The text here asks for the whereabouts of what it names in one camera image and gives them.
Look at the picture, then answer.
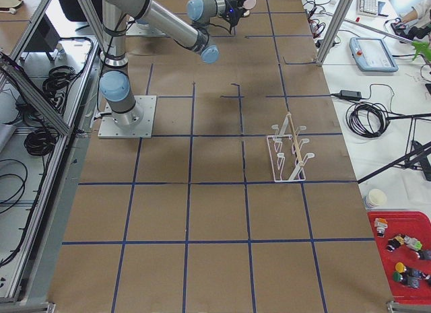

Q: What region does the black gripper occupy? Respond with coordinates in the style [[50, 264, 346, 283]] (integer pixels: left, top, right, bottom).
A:
[[222, 0, 250, 22]]

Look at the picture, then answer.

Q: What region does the pink plastic cup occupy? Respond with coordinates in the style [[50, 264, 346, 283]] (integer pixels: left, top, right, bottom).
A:
[[242, 0, 257, 10]]

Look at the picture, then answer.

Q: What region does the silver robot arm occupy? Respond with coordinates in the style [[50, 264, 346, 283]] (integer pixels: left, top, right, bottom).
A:
[[100, 0, 256, 137]]

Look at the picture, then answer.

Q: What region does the white cup drying rack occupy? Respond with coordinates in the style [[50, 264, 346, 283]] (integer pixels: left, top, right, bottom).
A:
[[266, 112, 315, 183]]

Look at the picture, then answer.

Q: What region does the white paper cup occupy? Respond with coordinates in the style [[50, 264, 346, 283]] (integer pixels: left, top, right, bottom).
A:
[[364, 188, 387, 209]]

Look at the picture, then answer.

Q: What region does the white keyboard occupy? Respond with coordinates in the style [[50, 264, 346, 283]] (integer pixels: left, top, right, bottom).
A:
[[357, 0, 378, 16]]

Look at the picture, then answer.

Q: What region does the black power adapter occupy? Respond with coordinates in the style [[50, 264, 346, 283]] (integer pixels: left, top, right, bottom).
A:
[[339, 90, 362, 101]]

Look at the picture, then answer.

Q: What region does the blue teach pendant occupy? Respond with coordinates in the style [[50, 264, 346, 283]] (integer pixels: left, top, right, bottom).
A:
[[349, 37, 399, 73]]

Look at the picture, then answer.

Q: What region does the red plastic tray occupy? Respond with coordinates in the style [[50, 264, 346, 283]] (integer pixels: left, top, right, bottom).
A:
[[368, 211, 430, 305]]

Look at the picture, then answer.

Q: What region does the aluminium frame post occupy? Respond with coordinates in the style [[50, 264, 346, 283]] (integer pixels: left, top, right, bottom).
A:
[[316, 0, 353, 66]]

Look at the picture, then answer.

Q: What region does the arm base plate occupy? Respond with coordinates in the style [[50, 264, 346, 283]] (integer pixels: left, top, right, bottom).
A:
[[98, 96, 157, 139]]

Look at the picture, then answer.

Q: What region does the coiled black cable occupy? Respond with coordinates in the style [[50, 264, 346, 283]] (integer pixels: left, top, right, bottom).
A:
[[346, 102, 391, 138]]

